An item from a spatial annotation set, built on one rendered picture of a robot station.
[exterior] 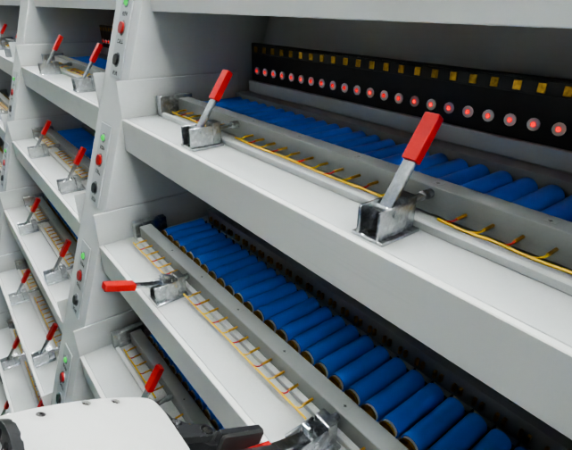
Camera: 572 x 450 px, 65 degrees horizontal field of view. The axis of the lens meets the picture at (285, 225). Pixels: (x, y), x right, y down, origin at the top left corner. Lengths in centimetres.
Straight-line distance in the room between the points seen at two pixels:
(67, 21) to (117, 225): 76
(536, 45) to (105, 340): 70
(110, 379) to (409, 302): 54
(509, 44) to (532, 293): 28
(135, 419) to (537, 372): 22
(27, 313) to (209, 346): 83
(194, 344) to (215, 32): 45
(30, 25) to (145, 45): 70
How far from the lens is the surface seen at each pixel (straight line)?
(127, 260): 66
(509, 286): 29
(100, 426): 28
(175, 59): 69
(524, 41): 50
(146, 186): 71
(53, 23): 136
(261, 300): 52
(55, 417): 28
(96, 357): 79
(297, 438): 38
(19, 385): 136
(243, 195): 41
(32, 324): 123
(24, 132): 137
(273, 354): 45
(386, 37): 59
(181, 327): 52
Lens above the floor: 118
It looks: 14 degrees down
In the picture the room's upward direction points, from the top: 16 degrees clockwise
